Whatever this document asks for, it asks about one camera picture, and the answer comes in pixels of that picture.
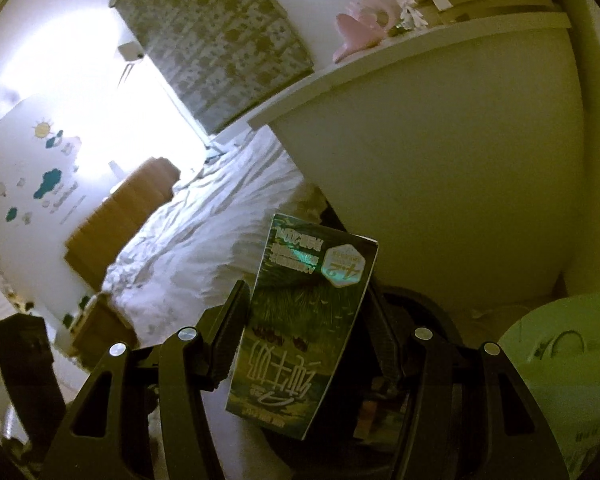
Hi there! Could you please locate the brown padded headboard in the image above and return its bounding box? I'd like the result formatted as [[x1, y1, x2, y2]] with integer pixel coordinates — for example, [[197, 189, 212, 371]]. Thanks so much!
[[65, 157, 181, 290]]

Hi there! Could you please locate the green milk carton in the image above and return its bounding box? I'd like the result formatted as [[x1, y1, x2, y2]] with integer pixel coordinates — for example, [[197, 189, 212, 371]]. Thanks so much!
[[226, 214, 378, 439]]

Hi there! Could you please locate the black round trash bin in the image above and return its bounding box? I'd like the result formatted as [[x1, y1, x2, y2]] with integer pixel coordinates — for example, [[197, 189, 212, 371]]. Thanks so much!
[[354, 283, 462, 443]]

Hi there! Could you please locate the mint green appliance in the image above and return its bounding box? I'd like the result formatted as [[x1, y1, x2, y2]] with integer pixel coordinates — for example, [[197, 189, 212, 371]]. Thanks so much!
[[498, 292, 600, 479]]

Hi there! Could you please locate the wooden bedside table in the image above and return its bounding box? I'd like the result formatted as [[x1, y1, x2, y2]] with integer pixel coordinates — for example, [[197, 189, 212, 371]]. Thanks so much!
[[69, 292, 138, 368]]

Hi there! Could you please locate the pink plush toy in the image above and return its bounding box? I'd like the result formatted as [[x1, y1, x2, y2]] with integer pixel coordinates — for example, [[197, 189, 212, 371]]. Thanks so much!
[[332, 0, 401, 63]]

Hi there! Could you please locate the white cabinet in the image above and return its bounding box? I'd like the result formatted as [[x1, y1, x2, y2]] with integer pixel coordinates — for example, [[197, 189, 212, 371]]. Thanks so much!
[[249, 12, 584, 310]]

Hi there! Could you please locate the bed with white duvet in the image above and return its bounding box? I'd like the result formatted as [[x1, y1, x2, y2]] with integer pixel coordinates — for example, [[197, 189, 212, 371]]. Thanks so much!
[[100, 127, 327, 347]]

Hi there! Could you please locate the floral roman window blind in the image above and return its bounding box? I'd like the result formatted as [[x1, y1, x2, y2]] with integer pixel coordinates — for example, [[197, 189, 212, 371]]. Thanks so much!
[[110, 0, 314, 134]]

